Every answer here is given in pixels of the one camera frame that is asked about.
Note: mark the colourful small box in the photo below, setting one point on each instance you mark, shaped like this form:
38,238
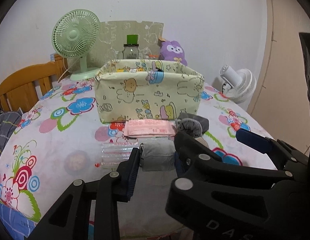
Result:
130,69

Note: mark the wooden bed headboard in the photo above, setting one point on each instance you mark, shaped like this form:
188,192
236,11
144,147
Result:
24,80

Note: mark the green desk fan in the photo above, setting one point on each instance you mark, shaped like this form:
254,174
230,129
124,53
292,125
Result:
72,35

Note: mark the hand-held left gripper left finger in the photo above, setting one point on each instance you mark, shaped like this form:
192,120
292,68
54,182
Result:
132,177

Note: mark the beige wooden door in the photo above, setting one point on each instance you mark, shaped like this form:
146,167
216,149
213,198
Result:
282,55

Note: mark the clear plastic bag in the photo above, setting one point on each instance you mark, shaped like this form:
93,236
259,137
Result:
114,152

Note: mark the pink packet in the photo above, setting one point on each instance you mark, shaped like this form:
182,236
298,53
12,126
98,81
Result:
150,128

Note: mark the grey plaid pillow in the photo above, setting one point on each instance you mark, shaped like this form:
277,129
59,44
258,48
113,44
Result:
4,130

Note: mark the purple plush bunny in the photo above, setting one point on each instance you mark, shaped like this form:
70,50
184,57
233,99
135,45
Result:
170,51

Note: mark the yellow printed fabric storage box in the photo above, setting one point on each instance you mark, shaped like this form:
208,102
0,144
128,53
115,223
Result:
135,97

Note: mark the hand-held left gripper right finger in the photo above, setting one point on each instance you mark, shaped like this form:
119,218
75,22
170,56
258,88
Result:
178,166

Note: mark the green printed board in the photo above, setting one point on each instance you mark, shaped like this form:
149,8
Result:
112,37

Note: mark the blue wall sticker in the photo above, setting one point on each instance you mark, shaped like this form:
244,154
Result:
52,57

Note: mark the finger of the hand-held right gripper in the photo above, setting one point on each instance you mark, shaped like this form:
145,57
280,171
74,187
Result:
255,140
195,152

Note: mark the small jar with orange lid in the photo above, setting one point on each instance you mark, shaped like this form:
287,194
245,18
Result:
151,55

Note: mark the floral tablecloth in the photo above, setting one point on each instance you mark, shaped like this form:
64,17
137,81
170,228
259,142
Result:
57,142

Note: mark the blue bed sheet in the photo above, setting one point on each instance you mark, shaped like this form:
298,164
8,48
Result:
9,220

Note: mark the glass mug with green lid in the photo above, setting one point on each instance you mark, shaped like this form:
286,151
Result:
131,52

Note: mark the white standing fan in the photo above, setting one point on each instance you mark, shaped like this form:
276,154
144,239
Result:
241,85

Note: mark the grey sock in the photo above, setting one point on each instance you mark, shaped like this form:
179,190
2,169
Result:
157,155
192,127

